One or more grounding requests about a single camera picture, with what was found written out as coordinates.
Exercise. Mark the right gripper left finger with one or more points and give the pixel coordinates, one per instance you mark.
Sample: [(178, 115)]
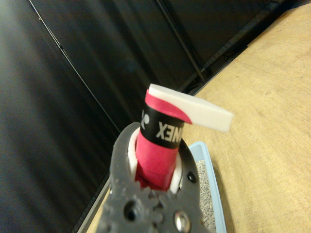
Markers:
[(121, 194)]

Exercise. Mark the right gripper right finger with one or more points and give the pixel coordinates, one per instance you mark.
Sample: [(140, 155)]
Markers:
[(189, 204)]

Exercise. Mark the blue litter tray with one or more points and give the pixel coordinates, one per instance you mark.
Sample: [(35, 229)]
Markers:
[(209, 189)]

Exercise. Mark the black curtain stand pole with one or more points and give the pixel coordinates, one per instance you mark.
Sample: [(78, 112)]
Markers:
[(181, 40)]

